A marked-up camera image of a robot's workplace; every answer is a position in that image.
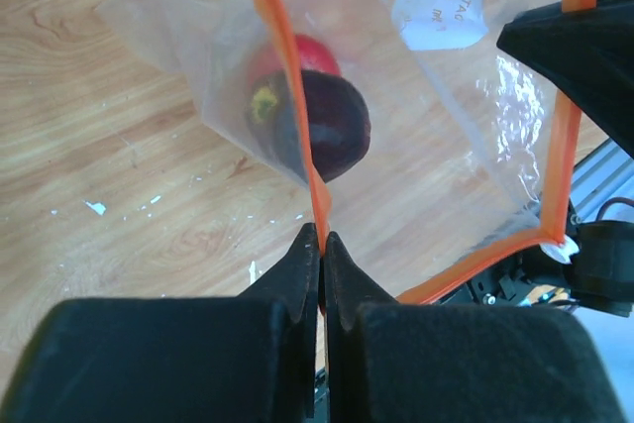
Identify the clear zip top bag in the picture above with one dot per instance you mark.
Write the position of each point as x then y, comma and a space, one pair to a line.
471, 151

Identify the red apple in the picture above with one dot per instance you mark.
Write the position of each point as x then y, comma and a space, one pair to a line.
313, 55

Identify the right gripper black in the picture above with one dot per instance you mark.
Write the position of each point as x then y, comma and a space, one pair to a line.
599, 277

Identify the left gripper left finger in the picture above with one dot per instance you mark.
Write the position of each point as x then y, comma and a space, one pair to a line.
247, 358

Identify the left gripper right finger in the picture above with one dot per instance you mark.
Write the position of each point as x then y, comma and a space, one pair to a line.
391, 362

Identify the dark red plum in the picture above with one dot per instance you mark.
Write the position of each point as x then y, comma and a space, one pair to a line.
338, 122

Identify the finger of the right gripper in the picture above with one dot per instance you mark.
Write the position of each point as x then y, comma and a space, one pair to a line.
587, 54

